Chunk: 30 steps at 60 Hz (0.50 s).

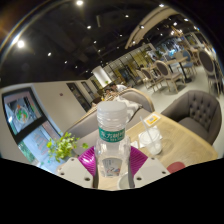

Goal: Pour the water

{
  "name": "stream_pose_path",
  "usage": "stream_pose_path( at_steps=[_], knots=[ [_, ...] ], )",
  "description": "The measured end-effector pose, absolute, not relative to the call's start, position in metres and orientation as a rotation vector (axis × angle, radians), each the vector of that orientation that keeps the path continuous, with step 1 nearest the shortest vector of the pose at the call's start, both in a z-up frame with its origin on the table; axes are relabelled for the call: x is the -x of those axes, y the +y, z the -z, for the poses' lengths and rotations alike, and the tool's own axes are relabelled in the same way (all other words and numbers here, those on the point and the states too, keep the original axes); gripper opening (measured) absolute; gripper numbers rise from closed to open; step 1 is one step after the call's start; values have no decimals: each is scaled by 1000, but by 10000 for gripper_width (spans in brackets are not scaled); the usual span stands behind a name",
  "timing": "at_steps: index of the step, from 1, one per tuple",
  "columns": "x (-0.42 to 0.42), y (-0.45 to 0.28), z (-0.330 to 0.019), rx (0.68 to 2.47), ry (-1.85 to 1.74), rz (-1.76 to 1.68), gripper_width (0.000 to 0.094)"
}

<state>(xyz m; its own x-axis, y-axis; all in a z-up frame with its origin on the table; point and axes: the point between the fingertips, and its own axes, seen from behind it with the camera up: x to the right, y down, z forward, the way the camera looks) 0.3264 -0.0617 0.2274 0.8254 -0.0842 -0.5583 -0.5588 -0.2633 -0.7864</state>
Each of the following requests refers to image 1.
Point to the yellow card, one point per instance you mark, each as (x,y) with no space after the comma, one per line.
(152,119)

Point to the clear plastic water bottle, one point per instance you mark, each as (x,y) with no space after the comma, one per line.
(111,116)

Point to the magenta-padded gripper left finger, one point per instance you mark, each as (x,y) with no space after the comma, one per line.
(73,170)

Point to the flat round red coaster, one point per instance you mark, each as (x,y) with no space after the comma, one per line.
(176,167)

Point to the white round column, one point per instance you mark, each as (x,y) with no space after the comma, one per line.
(101,76)

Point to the green potted plant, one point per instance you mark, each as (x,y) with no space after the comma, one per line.
(61,146)

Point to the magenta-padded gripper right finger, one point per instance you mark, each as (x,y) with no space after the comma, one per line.
(150,170)

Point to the person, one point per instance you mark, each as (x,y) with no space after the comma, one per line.
(118,87)

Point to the window with colourful stickers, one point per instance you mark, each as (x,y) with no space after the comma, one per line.
(21,113)

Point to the grey curved sofa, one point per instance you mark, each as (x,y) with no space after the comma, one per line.
(140,98)

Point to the clear plastic cup with straw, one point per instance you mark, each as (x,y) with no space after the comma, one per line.
(151,141)

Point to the group of ceiling lights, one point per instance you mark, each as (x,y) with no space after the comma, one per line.
(79,2)

